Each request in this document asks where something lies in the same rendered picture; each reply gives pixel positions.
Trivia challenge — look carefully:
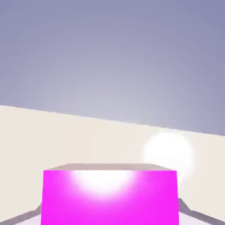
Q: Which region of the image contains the small magenta cube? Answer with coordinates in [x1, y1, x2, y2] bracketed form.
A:
[40, 163, 180, 225]

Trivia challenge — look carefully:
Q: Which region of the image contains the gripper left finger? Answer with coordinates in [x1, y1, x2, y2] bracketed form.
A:
[0, 203, 43, 225]

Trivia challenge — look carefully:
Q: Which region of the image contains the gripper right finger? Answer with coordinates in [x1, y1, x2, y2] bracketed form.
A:
[178, 197, 225, 225]

